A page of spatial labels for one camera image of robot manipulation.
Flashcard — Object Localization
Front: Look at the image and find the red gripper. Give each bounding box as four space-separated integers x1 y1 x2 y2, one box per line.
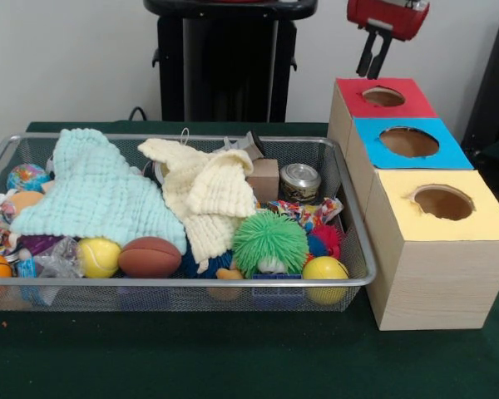
347 0 431 80

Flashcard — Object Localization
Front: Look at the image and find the silver metal can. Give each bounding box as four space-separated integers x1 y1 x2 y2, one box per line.
279 163 322 204

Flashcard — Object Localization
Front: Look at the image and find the cream waffle cloth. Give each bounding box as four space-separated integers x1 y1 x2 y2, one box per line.
136 138 259 273

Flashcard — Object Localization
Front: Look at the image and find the wooden box with three holes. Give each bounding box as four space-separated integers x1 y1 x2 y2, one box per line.
327 76 499 332

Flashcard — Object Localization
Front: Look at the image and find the plain wooden cube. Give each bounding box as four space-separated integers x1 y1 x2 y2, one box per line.
247 158 280 204

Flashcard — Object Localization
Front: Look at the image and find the green spiky rubber ball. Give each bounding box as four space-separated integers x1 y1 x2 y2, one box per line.
231 209 311 278

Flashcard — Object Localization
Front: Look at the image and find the yellow smiley foam ball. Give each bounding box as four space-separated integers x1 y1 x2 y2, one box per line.
302 254 350 304

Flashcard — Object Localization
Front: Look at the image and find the brown toy football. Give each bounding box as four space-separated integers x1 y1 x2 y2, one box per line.
118 235 183 278

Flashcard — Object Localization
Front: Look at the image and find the mint green waffle cloth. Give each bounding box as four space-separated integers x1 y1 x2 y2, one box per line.
10 127 188 255

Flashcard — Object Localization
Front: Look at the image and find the dark green table cloth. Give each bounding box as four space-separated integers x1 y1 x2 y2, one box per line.
0 120 499 399

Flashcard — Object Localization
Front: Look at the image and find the yellow tennis ball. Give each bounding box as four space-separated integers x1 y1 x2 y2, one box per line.
77 236 122 278

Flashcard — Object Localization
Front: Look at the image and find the globe print foam ball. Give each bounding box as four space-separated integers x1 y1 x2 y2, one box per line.
6 163 51 193

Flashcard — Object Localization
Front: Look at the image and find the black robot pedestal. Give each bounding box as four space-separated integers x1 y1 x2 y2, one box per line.
143 0 319 123

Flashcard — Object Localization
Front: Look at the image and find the silver wire mesh bin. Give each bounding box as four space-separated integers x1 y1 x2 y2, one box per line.
0 131 378 313

